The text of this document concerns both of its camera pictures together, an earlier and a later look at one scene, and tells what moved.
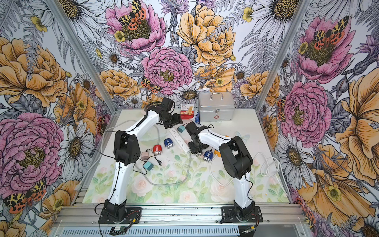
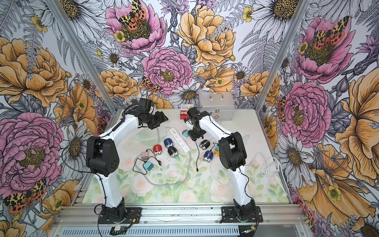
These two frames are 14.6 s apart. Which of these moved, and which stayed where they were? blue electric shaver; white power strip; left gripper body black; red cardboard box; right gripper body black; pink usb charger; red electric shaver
Moved: left gripper body black; right gripper body black
Stayed: red cardboard box; blue electric shaver; pink usb charger; red electric shaver; white power strip
